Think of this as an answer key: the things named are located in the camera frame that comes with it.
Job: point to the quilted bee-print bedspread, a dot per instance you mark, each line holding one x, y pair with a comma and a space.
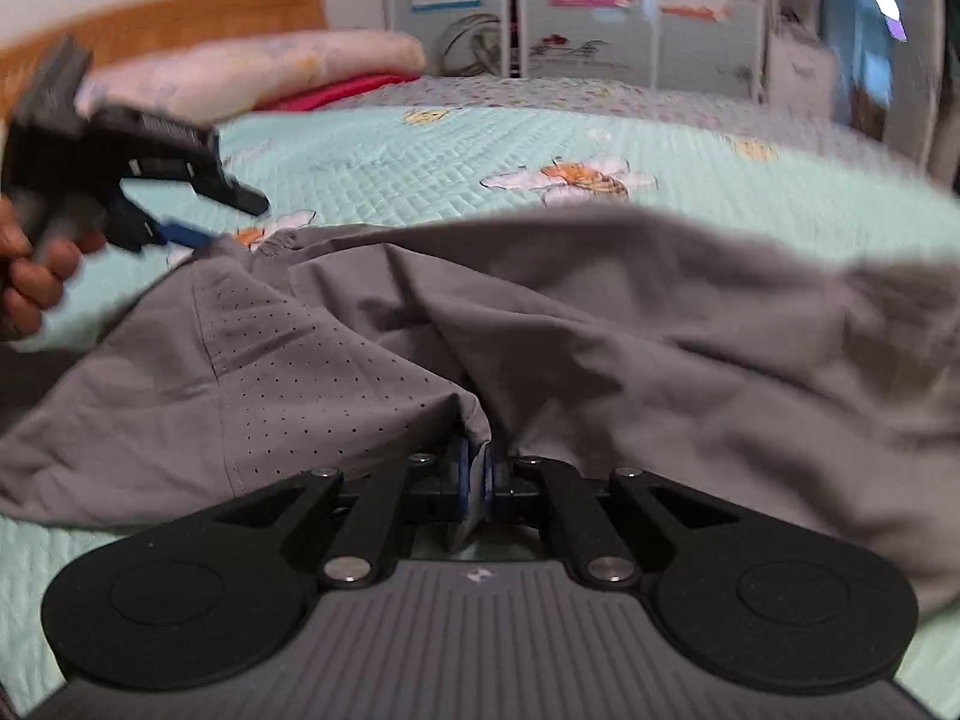
412, 157

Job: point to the grey shirt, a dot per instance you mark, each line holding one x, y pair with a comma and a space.
600, 330

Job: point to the red blanket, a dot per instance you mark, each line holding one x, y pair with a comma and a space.
337, 92

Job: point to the wooden headboard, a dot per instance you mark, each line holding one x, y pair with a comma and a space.
187, 15

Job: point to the person's left hand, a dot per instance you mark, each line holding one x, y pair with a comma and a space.
30, 285

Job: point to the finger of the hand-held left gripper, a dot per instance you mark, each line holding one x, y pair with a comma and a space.
236, 191
184, 232

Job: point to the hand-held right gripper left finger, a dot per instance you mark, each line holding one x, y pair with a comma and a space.
461, 480

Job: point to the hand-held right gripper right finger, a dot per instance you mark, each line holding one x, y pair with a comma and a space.
487, 480

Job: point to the rolled floral quilt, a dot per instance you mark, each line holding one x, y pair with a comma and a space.
262, 67

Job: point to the sliding-door wardrobe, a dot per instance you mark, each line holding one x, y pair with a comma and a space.
585, 37

